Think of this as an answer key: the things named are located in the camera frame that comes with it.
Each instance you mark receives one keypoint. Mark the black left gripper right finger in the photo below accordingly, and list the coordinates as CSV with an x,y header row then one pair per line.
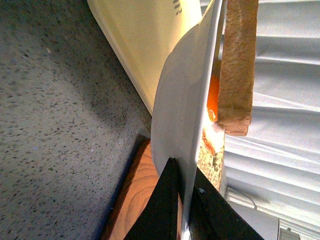
x,y
212,218

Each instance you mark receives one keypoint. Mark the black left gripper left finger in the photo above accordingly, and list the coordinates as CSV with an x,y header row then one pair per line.
x,y
159,219

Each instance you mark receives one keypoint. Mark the white round plate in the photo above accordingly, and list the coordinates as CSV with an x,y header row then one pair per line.
x,y
181,102

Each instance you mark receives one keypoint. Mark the bread slice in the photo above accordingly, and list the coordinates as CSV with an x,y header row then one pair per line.
x,y
211,165
237,71

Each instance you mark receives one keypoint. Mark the wooden cutting board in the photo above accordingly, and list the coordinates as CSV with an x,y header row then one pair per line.
x,y
136,190

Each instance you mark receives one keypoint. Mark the grey pleated curtain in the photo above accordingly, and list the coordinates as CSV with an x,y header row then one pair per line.
x,y
275,169

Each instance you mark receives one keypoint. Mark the fried egg toy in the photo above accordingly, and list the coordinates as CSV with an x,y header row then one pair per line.
x,y
213,133

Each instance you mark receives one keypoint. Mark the yellow bear tray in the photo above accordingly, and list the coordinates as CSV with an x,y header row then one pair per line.
x,y
142,33

